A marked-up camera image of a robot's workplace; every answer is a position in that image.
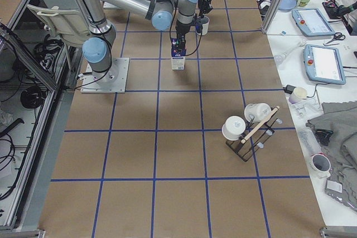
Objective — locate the blue white milk carton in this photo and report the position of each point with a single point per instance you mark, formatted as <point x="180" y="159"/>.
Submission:
<point x="177" y="56"/>

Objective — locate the white cup on rack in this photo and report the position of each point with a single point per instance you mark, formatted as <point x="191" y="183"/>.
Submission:
<point x="233" y="128"/>
<point x="256" y="112"/>

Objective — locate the paper cup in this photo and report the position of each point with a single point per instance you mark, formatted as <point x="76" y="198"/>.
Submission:
<point x="299" y="94"/>

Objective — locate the blue plate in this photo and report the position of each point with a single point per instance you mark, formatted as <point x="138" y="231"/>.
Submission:
<point x="287" y="5"/>

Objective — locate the teach pendant upper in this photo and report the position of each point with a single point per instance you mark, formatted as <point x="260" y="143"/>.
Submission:
<point x="311" y="22"/>

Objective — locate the teach pendant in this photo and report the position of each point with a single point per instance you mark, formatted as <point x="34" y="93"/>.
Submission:
<point x="323" y="64"/>
<point x="311" y="22"/>

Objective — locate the black mug rack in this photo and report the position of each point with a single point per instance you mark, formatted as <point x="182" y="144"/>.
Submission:
<point x="254" y="136"/>

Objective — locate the teach pendant lower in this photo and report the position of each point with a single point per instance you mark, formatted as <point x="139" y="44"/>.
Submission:
<point x="323" y="64"/>

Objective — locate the black scissors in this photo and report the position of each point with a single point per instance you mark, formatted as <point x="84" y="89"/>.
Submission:
<point x="338" y="36"/>

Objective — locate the grey cloth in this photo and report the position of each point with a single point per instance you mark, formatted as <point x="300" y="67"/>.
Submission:
<point x="335" y="130"/>

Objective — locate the red rimmed white mug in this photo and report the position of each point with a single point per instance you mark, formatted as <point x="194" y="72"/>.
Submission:
<point x="319" y="165"/>

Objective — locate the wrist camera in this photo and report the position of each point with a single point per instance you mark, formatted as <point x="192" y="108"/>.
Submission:
<point x="198" y="25"/>

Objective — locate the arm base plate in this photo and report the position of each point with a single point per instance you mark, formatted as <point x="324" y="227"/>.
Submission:
<point x="113" y="82"/>

